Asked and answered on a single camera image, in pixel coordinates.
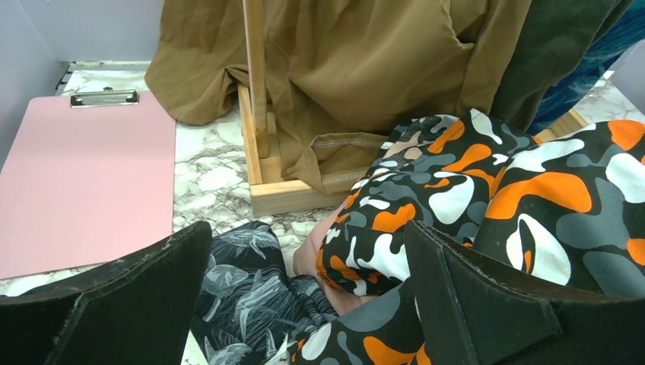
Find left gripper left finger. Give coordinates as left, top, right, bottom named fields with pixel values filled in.
left=1, top=221, right=212, bottom=364

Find blue patterned hanging shorts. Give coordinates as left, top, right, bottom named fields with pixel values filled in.
left=527, top=0, right=644, bottom=135

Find dark leaf print shorts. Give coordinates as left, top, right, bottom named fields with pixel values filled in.
left=191, top=221, right=338, bottom=364

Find brown hanging shorts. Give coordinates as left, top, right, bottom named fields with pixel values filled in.
left=144, top=0, right=533, bottom=195

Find orange camouflage shorts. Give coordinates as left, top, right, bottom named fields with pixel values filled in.
left=283, top=109, right=644, bottom=364

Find wooden clothes rack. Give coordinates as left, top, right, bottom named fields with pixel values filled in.
left=237, top=0, right=589, bottom=218

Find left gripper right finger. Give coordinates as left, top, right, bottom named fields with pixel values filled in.
left=404, top=221, right=644, bottom=364

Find pink clipboard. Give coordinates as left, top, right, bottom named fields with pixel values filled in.
left=1, top=91, right=176, bottom=278

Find dark green hanging shorts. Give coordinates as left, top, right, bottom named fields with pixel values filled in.
left=490, top=0, right=632, bottom=131

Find pink shorts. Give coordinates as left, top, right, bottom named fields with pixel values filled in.
left=293, top=132, right=424, bottom=317

